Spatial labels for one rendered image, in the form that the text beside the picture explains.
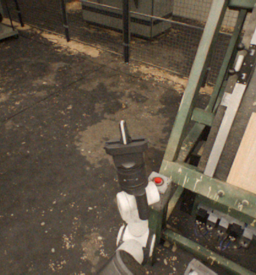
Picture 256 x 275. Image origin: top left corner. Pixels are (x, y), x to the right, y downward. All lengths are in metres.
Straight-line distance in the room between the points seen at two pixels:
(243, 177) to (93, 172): 1.62
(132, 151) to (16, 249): 1.89
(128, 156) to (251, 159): 0.98
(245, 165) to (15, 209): 1.97
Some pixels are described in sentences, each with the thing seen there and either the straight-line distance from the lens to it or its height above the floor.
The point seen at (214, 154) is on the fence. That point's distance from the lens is 1.61.
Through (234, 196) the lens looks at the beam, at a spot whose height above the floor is 0.86.
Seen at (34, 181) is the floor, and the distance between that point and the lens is 2.89.
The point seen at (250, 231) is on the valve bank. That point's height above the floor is 0.76.
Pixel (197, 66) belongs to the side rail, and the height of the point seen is 1.39.
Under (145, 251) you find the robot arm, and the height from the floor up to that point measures 1.17.
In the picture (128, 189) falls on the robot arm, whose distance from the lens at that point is 0.79.
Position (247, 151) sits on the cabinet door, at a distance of 1.61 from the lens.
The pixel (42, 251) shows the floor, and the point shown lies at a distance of 2.43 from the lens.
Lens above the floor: 2.09
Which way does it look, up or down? 41 degrees down
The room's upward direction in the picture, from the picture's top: straight up
